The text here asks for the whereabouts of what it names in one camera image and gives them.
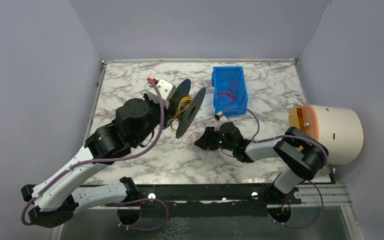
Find black round spool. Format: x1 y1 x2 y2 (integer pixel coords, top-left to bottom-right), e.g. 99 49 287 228
167 78 206 139

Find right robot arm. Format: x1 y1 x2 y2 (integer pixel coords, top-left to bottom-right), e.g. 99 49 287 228
194 122 329 197

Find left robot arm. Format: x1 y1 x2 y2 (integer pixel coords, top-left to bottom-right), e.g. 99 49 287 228
21 93 178 228

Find blue plastic bin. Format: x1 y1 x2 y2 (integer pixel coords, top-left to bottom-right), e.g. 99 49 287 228
211 66 248 117

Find white cylinder with orange lid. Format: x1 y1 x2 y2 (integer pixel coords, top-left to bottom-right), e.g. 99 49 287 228
288 104 364 166

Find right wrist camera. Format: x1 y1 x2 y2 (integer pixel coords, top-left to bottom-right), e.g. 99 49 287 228
214 111 229 131

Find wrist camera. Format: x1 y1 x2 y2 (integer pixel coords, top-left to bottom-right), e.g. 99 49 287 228
214 111 229 131
146 77 176 109

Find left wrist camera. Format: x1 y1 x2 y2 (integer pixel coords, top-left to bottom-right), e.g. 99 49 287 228
146 77 176 109

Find yellow wire on spool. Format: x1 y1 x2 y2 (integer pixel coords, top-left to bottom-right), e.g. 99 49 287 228
173 96 195 123

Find red wires in bin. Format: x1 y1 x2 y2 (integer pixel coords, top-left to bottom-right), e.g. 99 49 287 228
217 78 243 107

